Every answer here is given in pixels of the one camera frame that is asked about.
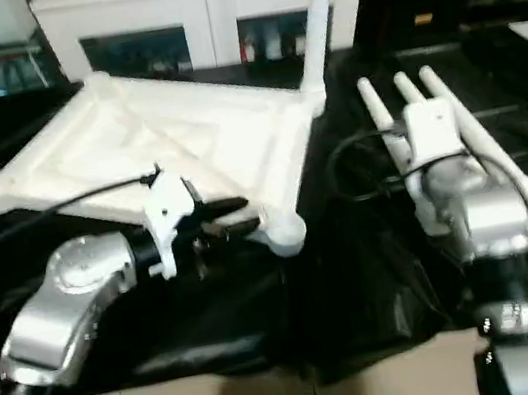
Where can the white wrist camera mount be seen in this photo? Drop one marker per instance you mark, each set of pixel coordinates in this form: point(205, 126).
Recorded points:
point(433, 134)
point(167, 214)

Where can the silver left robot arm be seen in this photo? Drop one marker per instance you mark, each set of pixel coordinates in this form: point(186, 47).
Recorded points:
point(60, 313)

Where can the small yellow tag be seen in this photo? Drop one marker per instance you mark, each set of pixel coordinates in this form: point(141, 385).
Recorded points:
point(424, 19)

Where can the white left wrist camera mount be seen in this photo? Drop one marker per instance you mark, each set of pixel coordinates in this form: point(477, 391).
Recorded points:
point(167, 214)

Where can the white plastic table top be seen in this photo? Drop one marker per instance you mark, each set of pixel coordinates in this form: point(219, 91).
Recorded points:
point(182, 130)

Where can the white plastic table leg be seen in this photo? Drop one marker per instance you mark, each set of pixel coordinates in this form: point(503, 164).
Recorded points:
point(477, 136)
point(315, 17)
point(376, 108)
point(406, 87)

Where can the black work mat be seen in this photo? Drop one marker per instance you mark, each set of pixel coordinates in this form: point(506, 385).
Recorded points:
point(358, 273)

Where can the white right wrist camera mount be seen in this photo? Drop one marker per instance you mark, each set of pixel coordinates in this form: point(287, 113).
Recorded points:
point(433, 134)

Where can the white low cabinet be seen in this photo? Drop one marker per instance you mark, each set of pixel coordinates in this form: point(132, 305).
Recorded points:
point(201, 5)

